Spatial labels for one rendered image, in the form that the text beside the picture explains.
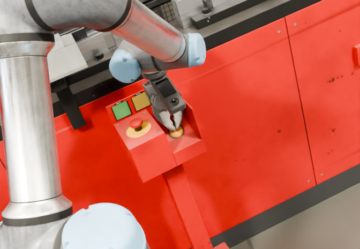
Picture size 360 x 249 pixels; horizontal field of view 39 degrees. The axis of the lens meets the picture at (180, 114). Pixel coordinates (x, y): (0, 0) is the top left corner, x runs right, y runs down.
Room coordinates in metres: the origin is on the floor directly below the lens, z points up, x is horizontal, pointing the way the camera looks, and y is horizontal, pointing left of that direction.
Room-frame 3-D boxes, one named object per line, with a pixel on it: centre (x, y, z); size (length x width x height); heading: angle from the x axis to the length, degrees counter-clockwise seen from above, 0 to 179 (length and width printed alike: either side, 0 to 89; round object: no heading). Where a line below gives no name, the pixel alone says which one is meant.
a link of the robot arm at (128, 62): (1.09, 0.05, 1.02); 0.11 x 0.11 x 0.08; 63
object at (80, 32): (1.48, 0.29, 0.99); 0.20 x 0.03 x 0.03; 100
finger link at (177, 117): (1.22, 0.01, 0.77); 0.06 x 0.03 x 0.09; 12
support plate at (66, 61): (1.33, 0.30, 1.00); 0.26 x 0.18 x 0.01; 10
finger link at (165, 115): (1.21, 0.04, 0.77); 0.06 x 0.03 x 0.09; 12
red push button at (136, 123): (1.18, 0.12, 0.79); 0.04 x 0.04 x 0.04
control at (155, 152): (1.20, 0.08, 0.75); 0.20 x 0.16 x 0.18; 102
